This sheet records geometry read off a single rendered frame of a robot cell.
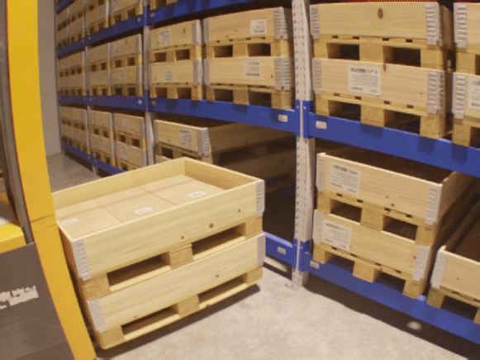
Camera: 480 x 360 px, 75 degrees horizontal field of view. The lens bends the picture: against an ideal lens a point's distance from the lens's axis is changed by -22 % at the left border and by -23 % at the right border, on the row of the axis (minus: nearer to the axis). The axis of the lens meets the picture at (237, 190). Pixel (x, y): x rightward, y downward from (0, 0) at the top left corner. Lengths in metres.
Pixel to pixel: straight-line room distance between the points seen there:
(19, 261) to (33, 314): 0.29
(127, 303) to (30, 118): 1.06
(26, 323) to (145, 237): 0.79
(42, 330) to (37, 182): 0.73
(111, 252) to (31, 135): 0.69
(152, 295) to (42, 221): 0.74
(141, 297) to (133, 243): 0.32
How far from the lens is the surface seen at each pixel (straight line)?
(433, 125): 1.88
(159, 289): 2.10
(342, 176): 2.18
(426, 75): 1.88
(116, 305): 2.01
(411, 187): 1.98
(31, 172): 1.68
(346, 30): 2.12
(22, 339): 1.94
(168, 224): 1.98
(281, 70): 2.39
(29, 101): 1.64
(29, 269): 1.76
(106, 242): 1.83
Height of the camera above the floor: 1.51
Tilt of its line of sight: 19 degrees down
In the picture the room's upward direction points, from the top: 2 degrees counter-clockwise
